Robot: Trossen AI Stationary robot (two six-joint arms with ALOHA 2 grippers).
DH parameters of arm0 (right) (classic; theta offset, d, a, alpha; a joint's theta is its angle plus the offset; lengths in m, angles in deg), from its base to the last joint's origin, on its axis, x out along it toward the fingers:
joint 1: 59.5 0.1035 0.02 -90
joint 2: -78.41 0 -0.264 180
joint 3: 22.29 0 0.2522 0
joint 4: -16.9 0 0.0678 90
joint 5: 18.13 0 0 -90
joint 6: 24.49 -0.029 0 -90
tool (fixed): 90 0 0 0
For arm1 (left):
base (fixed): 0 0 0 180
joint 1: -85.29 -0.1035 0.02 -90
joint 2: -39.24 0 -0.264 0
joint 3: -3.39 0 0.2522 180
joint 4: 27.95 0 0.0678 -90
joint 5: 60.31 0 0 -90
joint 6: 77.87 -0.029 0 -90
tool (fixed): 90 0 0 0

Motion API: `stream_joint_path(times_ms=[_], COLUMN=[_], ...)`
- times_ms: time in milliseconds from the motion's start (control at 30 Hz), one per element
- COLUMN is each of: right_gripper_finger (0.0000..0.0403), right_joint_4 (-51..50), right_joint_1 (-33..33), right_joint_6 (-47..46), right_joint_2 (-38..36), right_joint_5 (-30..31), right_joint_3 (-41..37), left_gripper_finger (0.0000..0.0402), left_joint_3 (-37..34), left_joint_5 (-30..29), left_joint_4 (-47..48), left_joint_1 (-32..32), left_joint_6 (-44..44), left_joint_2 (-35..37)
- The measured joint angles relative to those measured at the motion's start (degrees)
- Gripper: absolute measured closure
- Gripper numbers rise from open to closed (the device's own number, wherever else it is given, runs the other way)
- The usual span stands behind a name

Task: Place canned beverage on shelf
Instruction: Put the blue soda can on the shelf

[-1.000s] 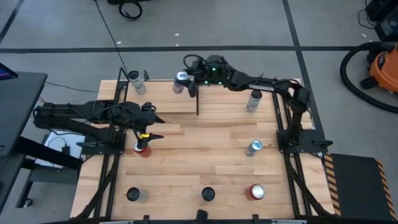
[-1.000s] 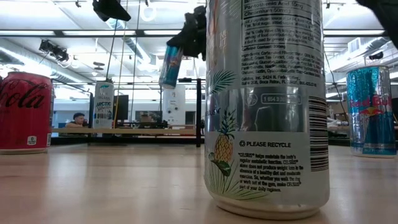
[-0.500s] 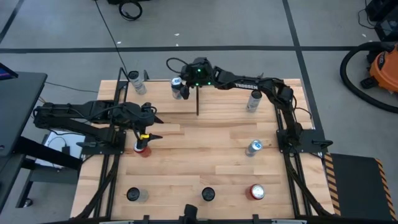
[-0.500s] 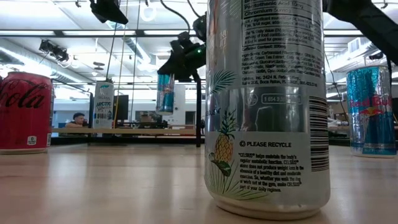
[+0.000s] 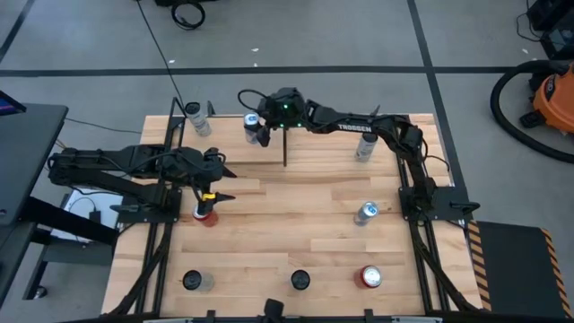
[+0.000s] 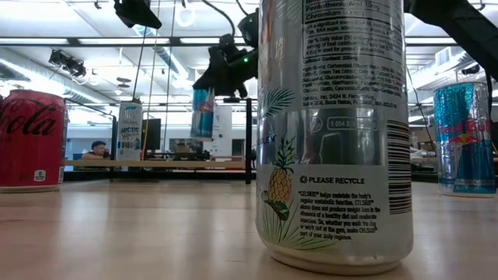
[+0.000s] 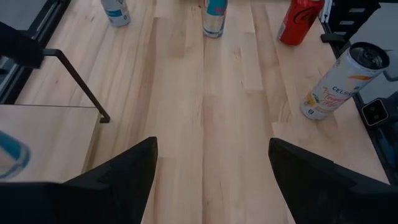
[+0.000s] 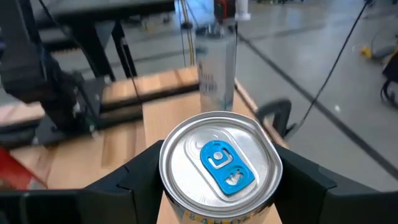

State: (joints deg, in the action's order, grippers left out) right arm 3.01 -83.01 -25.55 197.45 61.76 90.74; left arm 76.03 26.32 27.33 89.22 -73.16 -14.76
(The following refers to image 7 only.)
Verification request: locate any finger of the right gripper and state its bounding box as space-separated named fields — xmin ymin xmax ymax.
xmin=0 ymin=21 xmax=45 ymax=70

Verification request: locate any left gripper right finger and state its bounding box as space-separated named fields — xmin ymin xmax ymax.
xmin=268 ymin=137 xmax=398 ymax=224

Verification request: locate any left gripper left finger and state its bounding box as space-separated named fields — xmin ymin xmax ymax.
xmin=0 ymin=136 xmax=159 ymax=224

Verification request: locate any white Celsius Arctic Vibe can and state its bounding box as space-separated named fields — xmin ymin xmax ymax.
xmin=101 ymin=0 xmax=131 ymax=27

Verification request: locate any blue silver Red Bull can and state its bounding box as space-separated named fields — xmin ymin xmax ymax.
xmin=201 ymin=0 xmax=228 ymax=39
xmin=0 ymin=129 xmax=32 ymax=180

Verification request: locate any red Coca-Cola can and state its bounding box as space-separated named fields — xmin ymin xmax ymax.
xmin=277 ymin=0 xmax=326 ymax=47

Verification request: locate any white Celsius can pineapple print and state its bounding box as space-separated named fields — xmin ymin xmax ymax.
xmin=299 ymin=41 xmax=391 ymax=121

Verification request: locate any silver aluminium extrusion bar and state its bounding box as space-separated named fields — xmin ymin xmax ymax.
xmin=319 ymin=0 xmax=331 ymax=23

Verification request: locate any black table-level camera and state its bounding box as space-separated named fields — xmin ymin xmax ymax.
xmin=360 ymin=91 xmax=398 ymax=128

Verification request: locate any black frame bracket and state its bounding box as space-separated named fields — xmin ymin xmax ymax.
xmin=320 ymin=32 xmax=346 ymax=44

